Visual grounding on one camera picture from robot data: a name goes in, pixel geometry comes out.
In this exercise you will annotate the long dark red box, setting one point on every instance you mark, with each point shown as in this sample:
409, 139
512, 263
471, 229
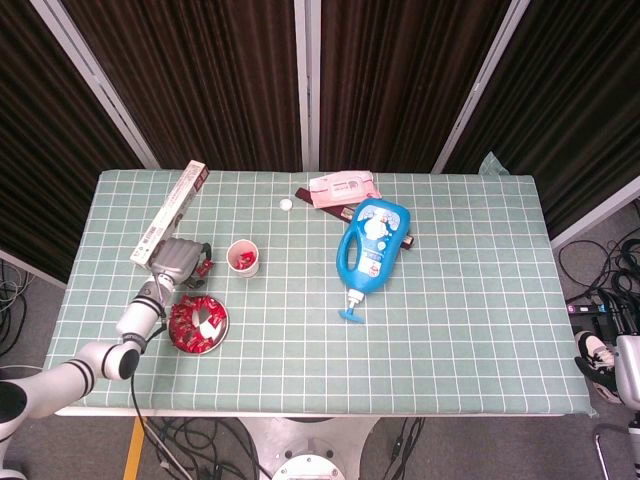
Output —
340, 214

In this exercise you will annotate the dark brown pleated curtain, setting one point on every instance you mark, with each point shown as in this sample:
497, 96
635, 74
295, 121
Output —
40, 150
575, 100
200, 75
400, 75

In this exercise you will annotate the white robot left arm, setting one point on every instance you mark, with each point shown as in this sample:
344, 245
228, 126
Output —
135, 315

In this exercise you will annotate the small white bottle cap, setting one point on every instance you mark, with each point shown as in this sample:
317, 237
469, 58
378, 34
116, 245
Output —
286, 204

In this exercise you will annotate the grey metal bar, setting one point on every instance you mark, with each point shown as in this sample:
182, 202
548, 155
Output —
602, 450

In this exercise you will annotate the blue pump detergent bottle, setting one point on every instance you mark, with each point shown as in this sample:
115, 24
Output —
372, 250

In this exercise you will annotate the white metal frame post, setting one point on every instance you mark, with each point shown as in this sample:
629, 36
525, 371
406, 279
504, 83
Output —
306, 75
92, 75
482, 75

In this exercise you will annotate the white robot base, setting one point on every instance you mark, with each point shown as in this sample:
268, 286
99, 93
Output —
310, 445

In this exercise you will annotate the long white wrap box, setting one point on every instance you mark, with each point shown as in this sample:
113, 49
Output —
170, 210

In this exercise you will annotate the green checked tablecloth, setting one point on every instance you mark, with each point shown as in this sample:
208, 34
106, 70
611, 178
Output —
400, 325

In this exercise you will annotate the yellow floor tape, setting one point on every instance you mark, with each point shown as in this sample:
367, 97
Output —
135, 450

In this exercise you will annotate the white metal table frame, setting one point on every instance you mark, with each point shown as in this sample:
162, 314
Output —
450, 415

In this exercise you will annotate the black power adapter cluster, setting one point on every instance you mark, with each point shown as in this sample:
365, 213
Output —
610, 315

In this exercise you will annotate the round silver metal plate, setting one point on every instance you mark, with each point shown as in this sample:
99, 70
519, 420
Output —
210, 330

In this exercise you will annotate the silver black robot right hand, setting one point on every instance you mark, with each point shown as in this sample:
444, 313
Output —
630, 365

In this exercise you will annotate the white paper cup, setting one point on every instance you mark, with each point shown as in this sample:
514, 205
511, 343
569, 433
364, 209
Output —
247, 273

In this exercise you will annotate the red candy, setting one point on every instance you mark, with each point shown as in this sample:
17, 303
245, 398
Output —
241, 261
251, 260
197, 345
216, 314
205, 268

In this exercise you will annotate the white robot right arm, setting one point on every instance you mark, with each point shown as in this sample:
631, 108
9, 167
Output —
636, 415

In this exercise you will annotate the pink wet wipes pack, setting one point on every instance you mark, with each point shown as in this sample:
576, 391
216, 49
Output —
340, 187

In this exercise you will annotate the white metal frame rail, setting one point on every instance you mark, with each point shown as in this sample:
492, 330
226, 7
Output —
600, 214
30, 269

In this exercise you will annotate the silver black robot left hand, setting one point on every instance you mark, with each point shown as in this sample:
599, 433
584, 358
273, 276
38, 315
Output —
172, 257

